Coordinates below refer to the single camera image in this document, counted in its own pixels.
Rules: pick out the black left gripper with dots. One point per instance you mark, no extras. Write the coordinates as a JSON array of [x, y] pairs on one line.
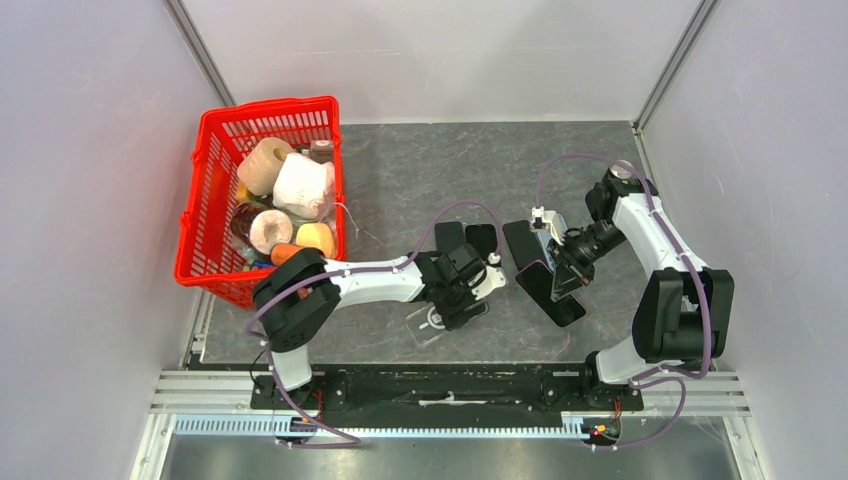
[[454, 317]]

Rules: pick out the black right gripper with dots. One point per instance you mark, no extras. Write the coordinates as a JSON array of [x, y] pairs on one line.
[[565, 280]]

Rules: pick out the clear phone case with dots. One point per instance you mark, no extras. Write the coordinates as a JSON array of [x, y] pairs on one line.
[[425, 326]]

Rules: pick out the black smartphone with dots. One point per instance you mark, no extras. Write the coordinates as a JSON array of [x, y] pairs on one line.
[[523, 244]]

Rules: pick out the blue smartphone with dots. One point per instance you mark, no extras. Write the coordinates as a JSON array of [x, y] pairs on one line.
[[449, 236]]

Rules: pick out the black phone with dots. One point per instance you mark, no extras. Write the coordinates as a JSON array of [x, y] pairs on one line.
[[483, 238]]

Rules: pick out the light blue phone case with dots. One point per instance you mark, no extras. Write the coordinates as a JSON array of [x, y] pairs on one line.
[[543, 237]]

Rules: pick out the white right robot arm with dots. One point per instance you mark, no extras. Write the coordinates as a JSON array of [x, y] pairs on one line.
[[681, 321]]

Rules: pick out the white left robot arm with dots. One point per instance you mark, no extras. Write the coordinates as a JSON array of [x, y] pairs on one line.
[[296, 299]]

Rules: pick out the black and yellow drink can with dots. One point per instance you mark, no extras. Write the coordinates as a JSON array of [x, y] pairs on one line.
[[621, 169]]

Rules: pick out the round bread bun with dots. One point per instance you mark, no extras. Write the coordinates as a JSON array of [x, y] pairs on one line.
[[317, 235]]

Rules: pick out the white paper bag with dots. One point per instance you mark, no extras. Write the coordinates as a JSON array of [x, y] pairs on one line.
[[304, 187]]

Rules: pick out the red plastic shopping basket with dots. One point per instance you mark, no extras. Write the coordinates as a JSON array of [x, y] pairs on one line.
[[207, 254]]

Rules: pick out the instant noodle bowl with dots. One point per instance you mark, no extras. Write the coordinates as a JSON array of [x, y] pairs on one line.
[[242, 219]]

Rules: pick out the beige toilet paper roll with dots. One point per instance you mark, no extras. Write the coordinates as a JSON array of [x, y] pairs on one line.
[[260, 169]]

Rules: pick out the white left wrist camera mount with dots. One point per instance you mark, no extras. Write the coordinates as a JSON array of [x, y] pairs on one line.
[[492, 278]]

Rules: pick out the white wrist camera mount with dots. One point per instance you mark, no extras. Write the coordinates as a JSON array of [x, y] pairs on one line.
[[543, 219], [492, 278]]

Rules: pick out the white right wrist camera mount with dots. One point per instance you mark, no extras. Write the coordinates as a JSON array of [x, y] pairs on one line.
[[543, 219]]

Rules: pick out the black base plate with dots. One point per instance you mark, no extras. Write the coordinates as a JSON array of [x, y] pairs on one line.
[[458, 395]]

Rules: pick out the aluminium frame post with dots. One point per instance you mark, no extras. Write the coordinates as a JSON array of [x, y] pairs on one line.
[[686, 42]]

